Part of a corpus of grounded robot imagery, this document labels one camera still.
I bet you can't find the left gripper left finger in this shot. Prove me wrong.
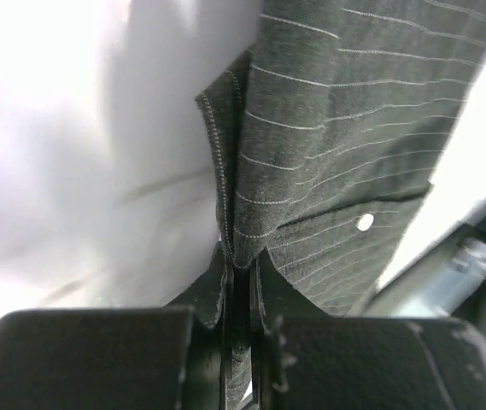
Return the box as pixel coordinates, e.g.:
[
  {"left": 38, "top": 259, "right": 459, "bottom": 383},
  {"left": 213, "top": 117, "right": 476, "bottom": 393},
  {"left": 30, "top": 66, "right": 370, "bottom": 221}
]
[{"left": 167, "top": 244, "right": 232, "bottom": 409}]

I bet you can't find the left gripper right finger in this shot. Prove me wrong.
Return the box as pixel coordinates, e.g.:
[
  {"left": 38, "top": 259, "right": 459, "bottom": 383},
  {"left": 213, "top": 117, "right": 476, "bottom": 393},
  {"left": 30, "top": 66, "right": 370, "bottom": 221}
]
[{"left": 249, "top": 251, "right": 330, "bottom": 409}]

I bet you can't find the dark pinstriped long sleeve shirt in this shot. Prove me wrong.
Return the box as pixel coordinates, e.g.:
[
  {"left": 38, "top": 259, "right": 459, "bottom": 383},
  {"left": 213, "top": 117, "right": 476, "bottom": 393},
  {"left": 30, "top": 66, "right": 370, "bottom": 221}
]
[{"left": 196, "top": 1, "right": 486, "bottom": 409}]

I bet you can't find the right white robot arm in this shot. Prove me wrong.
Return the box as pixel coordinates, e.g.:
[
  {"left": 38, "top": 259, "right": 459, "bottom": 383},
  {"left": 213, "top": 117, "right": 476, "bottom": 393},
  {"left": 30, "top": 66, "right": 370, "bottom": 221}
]
[{"left": 364, "top": 74, "right": 486, "bottom": 318}]

